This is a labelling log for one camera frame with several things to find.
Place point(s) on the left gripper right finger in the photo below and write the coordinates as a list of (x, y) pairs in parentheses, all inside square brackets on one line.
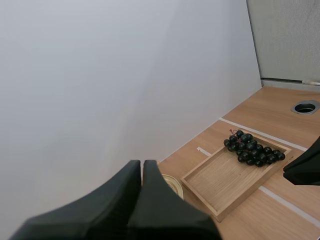
[(162, 215)]

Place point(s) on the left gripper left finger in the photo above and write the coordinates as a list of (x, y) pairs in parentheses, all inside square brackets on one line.
[(100, 212)]

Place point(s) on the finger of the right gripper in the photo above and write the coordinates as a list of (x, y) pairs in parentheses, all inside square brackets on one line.
[(306, 167)]

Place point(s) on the bunch of dark toy grapes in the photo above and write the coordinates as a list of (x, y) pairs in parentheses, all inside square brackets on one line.
[(252, 150)]

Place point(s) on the shallow wooden tray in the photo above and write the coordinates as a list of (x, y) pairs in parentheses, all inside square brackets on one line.
[(220, 185)]

